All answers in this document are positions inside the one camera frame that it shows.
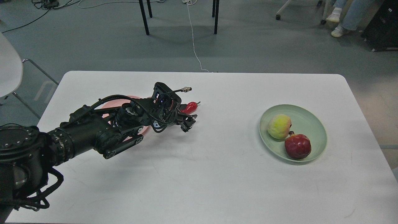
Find black equipment case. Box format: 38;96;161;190
361;0;398;52

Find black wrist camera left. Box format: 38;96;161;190
151;82;192;109

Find white rolling chair base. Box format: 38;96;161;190
275;0;331;26

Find white chair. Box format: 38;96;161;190
0;34;59;119

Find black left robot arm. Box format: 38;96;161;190
1;92;197;220

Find yellow green apple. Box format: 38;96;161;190
267;114;292;139

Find red pomegranate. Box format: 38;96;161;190
284;131;312;159

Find red chili pepper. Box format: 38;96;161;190
179;101;201;114

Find black floor cables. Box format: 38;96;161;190
2;0;82;33

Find person legs white shoes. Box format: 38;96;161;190
326;0;375;37

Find white floor cable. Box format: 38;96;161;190
182;0;210;72

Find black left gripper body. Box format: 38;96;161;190
112;96;176;133

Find pink plate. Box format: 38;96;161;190
101;96;148;135

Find black table legs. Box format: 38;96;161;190
138;0;220;35

